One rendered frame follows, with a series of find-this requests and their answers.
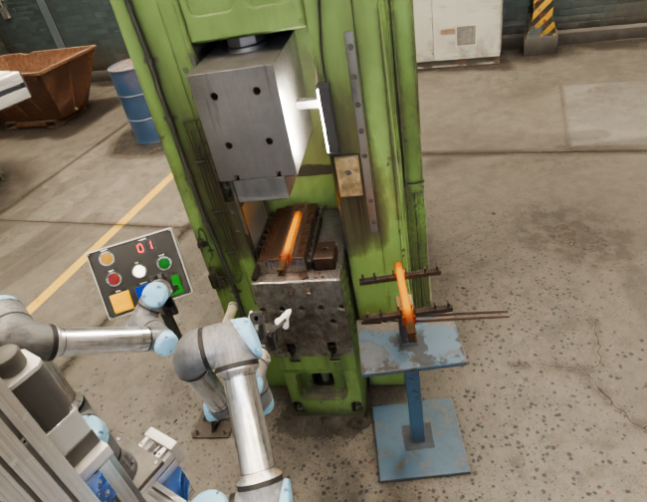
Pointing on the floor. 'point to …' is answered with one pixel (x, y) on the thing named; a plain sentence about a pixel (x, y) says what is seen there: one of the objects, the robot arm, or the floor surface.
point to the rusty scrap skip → (48, 86)
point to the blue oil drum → (133, 102)
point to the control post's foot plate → (212, 428)
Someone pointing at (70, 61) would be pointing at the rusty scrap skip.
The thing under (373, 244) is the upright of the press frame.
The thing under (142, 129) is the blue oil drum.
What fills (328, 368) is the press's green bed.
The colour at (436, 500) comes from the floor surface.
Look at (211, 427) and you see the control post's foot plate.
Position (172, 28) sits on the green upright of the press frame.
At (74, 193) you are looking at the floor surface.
